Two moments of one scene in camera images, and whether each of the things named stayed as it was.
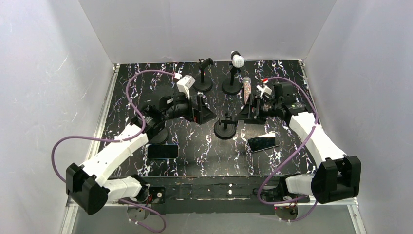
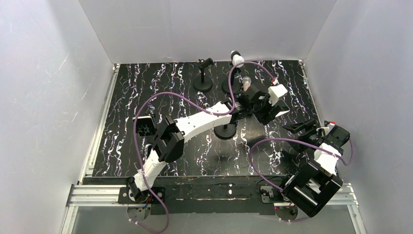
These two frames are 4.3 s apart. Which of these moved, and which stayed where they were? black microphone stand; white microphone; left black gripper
Moved: left black gripper
Stayed: black microphone stand; white microphone
